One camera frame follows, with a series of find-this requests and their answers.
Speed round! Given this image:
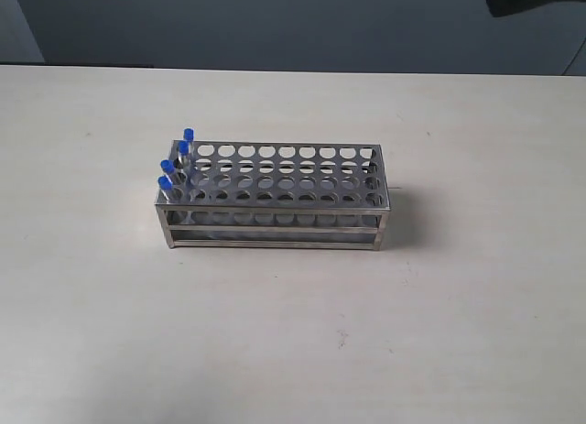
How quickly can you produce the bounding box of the blue capped tube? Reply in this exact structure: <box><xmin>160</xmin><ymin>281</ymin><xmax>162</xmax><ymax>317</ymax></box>
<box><xmin>178</xmin><ymin>140</ymin><xmax>201</xmax><ymax>201</ymax></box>
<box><xmin>155</xmin><ymin>174</ymin><xmax>188</xmax><ymax>228</ymax></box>
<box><xmin>183</xmin><ymin>127</ymin><xmax>195</xmax><ymax>156</ymax></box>
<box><xmin>160</xmin><ymin>159</ymin><xmax>184</xmax><ymax>185</ymax></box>

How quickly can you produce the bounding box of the stainless steel test tube rack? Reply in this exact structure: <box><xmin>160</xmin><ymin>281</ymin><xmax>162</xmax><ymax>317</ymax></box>
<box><xmin>161</xmin><ymin>140</ymin><xmax>392</xmax><ymax>250</ymax></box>

